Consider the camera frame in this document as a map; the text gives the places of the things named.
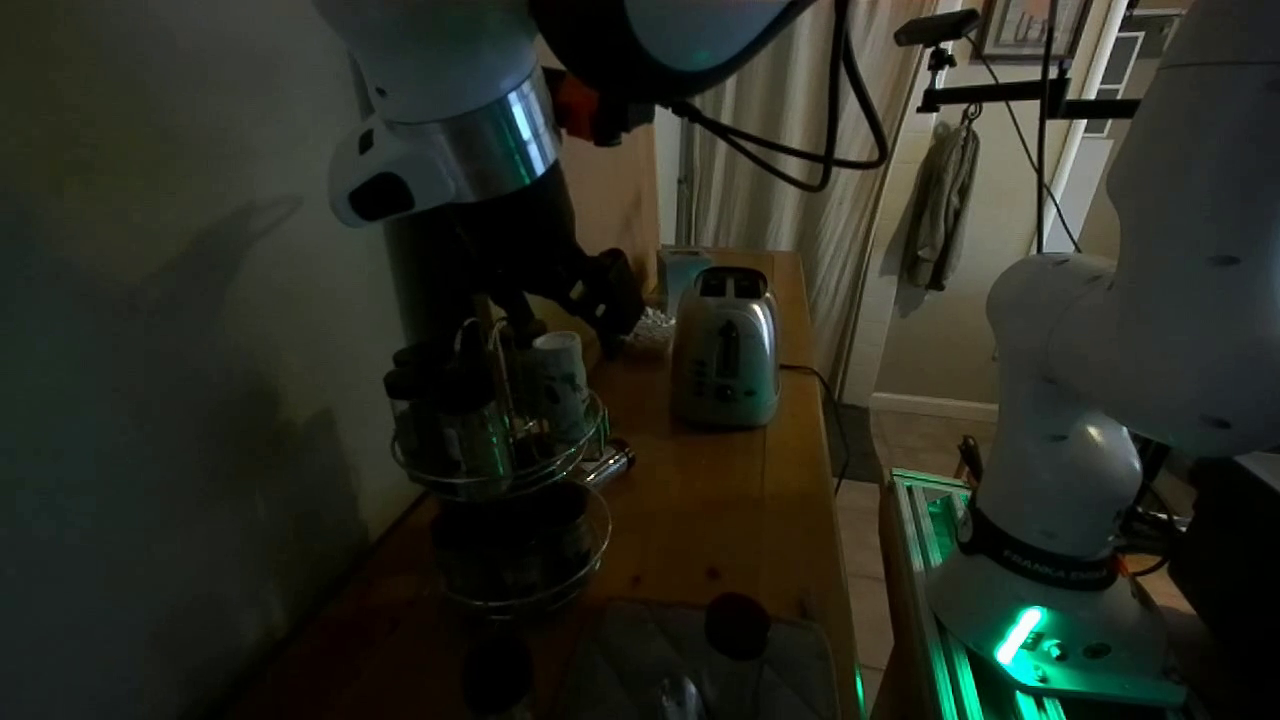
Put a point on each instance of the dark grey mat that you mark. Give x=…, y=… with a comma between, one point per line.
x=626, y=667

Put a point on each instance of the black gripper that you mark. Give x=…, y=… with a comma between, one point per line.
x=487, y=254

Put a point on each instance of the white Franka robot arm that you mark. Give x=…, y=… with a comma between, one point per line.
x=1172, y=335

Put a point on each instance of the white spice bottle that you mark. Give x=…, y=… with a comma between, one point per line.
x=560, y=380

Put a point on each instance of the blue cube tissue box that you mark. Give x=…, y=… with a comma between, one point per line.
x=680, y=273

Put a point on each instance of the spice jar black lid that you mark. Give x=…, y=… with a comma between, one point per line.
x=474, y=415
x=419, y=400

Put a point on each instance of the white crumpled sponge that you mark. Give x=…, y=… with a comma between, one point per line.
x=651, y=330

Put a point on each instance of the dark cylindrical container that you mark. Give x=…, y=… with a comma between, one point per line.
x=737, y=626

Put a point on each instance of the framed wall picture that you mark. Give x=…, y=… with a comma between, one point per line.
x=1034, y=26

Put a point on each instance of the plywood back board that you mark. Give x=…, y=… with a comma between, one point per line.
x=617, y=202

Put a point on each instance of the grey hanging towel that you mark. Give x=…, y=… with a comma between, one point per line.
x=941, y=205

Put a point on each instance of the black camera on stand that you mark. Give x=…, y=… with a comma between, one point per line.
x=933, y=26

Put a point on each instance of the stainless steel toaster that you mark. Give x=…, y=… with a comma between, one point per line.
x=724, y=354

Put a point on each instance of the metal robot mounting table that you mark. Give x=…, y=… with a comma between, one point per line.
x=962, y=640

